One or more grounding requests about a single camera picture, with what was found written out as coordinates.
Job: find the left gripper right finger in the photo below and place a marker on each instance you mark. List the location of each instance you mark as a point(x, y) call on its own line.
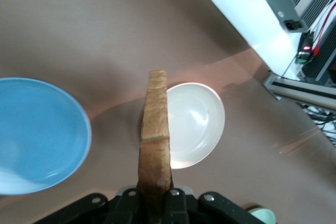
point(181, 208)

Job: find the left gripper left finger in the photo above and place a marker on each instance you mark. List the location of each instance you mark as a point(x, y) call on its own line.
point(123, 208)

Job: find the brown bread slice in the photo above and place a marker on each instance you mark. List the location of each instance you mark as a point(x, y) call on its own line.
point(155, 129)

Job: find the beige plate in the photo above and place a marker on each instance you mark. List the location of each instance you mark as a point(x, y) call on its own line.
point(197, 124)

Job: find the mint green plate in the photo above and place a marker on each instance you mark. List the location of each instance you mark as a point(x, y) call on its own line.
point(262, 216)

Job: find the blue plate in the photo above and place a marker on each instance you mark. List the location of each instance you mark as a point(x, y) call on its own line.
point(39, 134)

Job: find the green terminal block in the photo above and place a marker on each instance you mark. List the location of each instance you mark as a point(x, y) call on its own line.
point(303, 60)

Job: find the black ribbed power supply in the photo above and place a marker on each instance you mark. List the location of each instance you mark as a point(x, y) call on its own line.
point(328, 58)

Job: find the aluminium frame post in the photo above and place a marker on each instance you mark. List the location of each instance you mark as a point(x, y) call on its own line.
point(302, 90)

